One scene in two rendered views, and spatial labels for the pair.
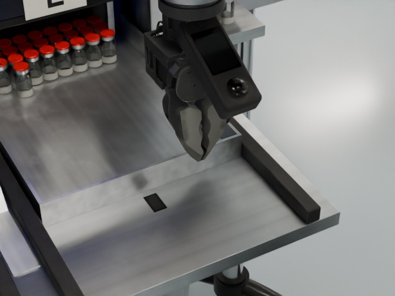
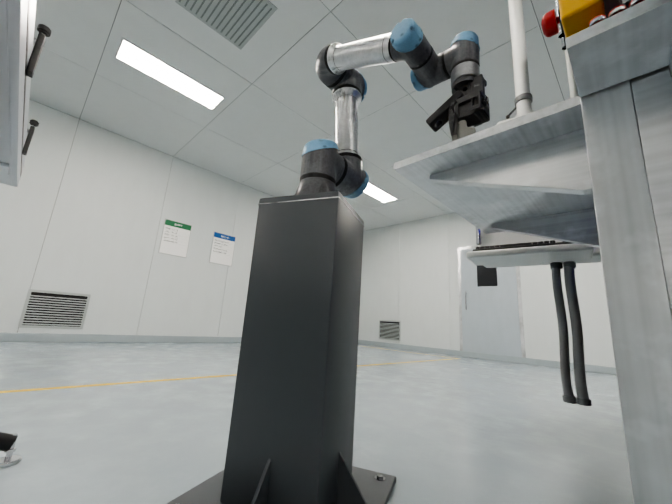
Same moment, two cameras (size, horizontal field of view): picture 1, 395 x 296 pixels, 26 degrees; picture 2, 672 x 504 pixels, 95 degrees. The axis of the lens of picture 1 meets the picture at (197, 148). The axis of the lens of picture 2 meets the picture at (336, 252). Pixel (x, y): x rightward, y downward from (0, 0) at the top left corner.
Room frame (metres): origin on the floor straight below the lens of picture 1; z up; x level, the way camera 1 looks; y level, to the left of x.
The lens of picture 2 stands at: (1.41, -0.51, 0.45)
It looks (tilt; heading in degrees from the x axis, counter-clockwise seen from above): 13 degrees up; 163
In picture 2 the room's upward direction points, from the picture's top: 4 degrees clockwise
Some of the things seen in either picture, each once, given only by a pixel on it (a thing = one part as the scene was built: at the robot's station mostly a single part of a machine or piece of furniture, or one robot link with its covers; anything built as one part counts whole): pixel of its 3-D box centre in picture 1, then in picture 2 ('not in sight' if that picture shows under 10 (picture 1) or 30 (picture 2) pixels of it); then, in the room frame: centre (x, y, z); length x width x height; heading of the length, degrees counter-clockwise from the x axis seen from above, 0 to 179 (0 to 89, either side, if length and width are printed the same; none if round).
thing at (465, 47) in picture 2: not in sight; (463, 56); (0.81, 0.01, 1.21); 0.09 x 0.08 x 0.11; 31
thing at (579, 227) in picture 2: not in sight; (546, 234); (0.64, 0.47, 0.80); 0.34 x 0.03 x 0.13; 29
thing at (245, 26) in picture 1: (206, 20); (632, 45); (1.18, -0.01, 0.87); 0.14 x 0.13 x 0.02; 29
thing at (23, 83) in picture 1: (23, 80); not in sight; (0.96, 0.23, 0.91); 0.02 x 0.02 x 0.05
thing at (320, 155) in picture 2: not in sight; (321, 163); (0.51, -0.32, 0.96); 0.13 x 0.12 x 0.14; 121
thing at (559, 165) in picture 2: not in sight; (499, 182); (0.88, 0.03, 0.80); 0.34 x 0.03 x 0.13; 29
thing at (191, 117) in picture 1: (180, 124); not in sight; (0.80, 0.02, 0.95); 0.06 x 0.03 x 0.09; 29
